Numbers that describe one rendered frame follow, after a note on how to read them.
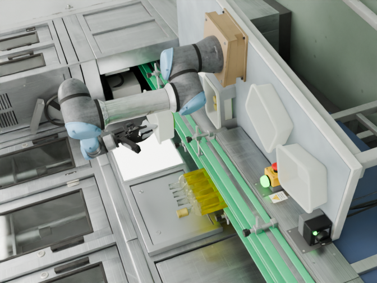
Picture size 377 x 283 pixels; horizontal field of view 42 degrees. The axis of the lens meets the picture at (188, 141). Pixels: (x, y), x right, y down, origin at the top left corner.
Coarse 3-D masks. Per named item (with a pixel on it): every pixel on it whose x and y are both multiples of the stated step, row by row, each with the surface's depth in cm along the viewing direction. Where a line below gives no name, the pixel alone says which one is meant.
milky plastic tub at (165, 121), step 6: (144, 90) 221; (156, 114) 211; (162, 114) 212; (168, 114) 213; (150, 120) 231; (156, 120) 231; (162, 120) 211; (168, 120) 213; (174, 120) 217; (162, 126) 214; (168, 126) 216; (174, 126) 220; (156, 132) 226; (162, 132) 216; (168, 132) 218; (162, 138) 219; (168, 138) 221
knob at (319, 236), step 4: (320, 232) 162; (324, 232) 162; (316, 236) 162; (320, 236) 161; (324, 236) 161; (328, 236) 162; (316, 240) 163; (320, 240) 161; (324, 240) 161; (328, 240) 161; (320, 244) 161
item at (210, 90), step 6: (204, 78) 225; (204, 84) 229; (210, 84) 219; (204, 90) 231; (210, 90) 232; (216, 90) 215; (210, 96) 234; (216, 96) 215; (210, 102) 236; (210, 108) 238; (210, 114) 237; (216, 114) 236; (216, 120) 233; (216, 126) 229
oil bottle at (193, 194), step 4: (208, 184) 213; (212, 184) 212; (196, 188) 211; (200, 188) 211; (204, 188) 211; (208, 188) 210; (212, 188) 210; (216, 188) 210; (188, 192) 210; (192, 192) 210; (196, 192) 209; (200, 192) 209; (204, 192) 209; (208, 192) 209; (212, 192) 209; (216, 192) 210; (188, 196) 209; (192, 196) 208; (196, 196) 207; (200, 196) 208; (204, 196) 208; (188, 200) 209; (192, 200) 208
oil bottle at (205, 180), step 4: (204, 176) 217; (208, 176) 217; (192, 180) 216; (196, 180) 216; (200, 180) 215; (204, 180) 215; (208, 180) 215; (184, 184) 215; (188, 184) 214; (192, 184) 214; (196, 184) 214; (200, 184) 213; (204, 184) 213; (184, 188) 214; (188, 188) 212; (192, 188) 212; (184, 192) 213
